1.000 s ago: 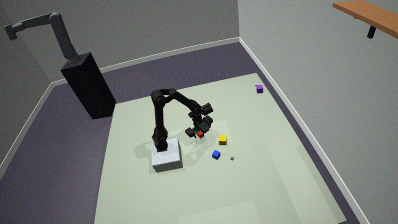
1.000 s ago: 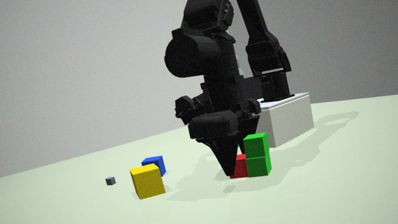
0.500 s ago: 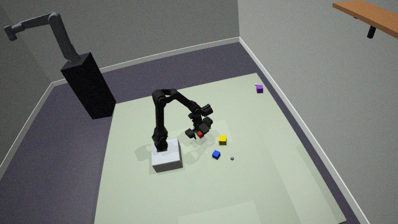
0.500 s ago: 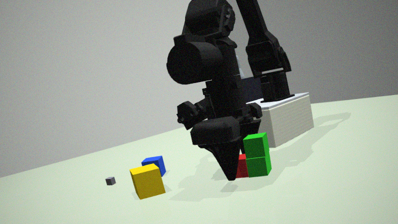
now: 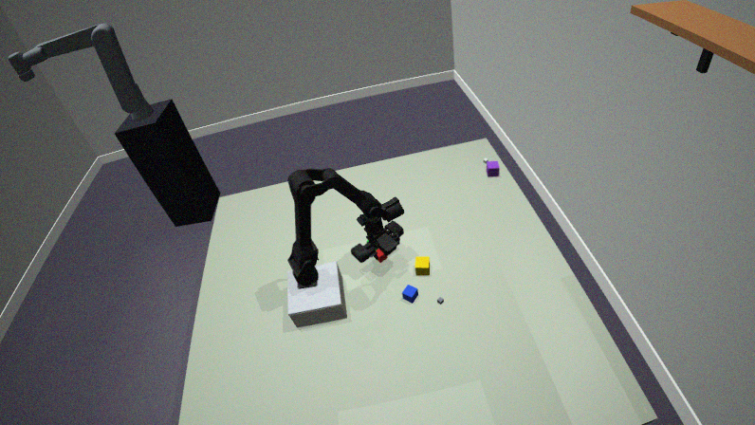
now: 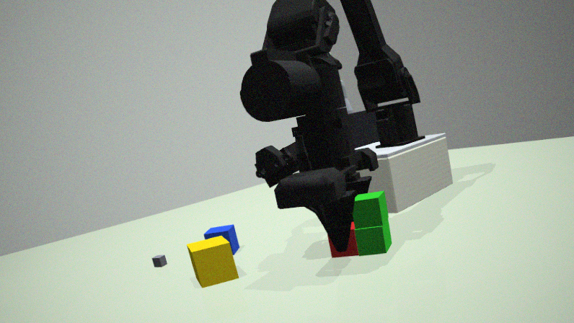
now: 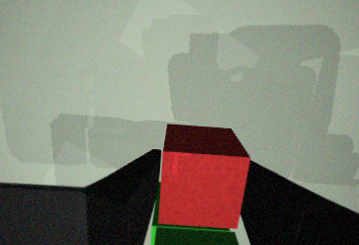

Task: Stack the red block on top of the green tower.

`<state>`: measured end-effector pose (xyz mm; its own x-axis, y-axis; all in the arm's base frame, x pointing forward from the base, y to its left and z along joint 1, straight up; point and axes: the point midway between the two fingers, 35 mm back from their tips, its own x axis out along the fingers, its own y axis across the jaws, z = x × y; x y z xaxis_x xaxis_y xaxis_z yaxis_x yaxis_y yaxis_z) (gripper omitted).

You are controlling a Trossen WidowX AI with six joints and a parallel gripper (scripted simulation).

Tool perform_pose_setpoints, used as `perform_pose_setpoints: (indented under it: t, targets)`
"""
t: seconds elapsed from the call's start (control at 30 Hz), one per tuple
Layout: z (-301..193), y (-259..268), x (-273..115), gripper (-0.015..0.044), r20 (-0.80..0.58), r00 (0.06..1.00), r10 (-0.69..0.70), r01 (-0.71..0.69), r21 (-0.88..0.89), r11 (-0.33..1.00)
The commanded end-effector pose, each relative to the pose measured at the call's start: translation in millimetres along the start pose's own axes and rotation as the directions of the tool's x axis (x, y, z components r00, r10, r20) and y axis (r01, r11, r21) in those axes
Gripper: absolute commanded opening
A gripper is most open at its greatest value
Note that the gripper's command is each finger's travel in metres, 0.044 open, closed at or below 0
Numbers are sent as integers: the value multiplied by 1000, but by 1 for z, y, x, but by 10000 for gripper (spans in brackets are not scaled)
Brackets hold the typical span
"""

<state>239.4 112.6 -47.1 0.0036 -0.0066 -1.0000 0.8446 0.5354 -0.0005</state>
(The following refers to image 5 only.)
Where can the yellow block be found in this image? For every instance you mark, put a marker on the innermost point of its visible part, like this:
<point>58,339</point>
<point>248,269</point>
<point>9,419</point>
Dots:
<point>422,266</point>

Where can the small purple cube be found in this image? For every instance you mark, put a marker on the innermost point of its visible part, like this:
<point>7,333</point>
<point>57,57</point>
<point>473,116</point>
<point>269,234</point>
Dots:
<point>492,168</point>

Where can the blue block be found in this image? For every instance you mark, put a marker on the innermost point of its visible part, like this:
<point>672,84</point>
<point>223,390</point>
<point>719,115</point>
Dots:
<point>409,293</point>

